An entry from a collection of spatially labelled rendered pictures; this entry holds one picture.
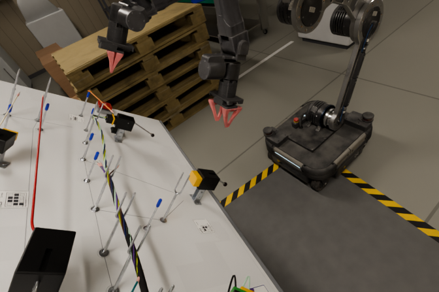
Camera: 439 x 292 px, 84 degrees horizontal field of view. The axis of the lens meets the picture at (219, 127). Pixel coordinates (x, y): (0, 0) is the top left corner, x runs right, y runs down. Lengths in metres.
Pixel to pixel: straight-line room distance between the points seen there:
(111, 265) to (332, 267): 1.29
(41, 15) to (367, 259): 5.91
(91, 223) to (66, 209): 0.06
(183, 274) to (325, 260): 1.17
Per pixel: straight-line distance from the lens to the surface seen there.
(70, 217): 0.60
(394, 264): 1.70
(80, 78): 2.24
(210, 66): 0.69
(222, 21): 0.71
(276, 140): 1.77
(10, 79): 5.96
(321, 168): 1.65
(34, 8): 5.97
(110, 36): 0.84
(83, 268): 0.53
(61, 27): 5.98
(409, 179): 1.99
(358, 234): 1.72
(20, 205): 0.62
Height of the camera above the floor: 1.55
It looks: 39 degrees down
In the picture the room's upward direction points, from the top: 21 degrees counter-clockwise
